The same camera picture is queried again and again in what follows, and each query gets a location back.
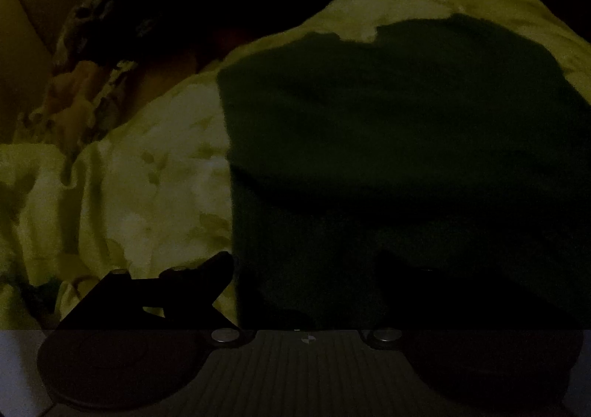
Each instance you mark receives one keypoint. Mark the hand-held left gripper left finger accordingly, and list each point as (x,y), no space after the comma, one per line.
(217,267)

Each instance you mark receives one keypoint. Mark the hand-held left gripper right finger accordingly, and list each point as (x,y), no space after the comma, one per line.
(395,274)

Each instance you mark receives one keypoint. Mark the dark green cloth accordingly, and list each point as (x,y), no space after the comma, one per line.
(392,144)

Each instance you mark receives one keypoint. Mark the pale bed blanket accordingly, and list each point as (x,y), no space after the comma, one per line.
(152,195)

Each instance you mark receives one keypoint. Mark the orange cloth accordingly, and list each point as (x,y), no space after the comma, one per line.
(69,94)

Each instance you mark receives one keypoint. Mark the patterned lace blanket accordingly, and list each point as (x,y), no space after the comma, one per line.
(74,24)

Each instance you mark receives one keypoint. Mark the wooden wardrobe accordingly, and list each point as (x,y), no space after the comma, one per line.
(27,6)

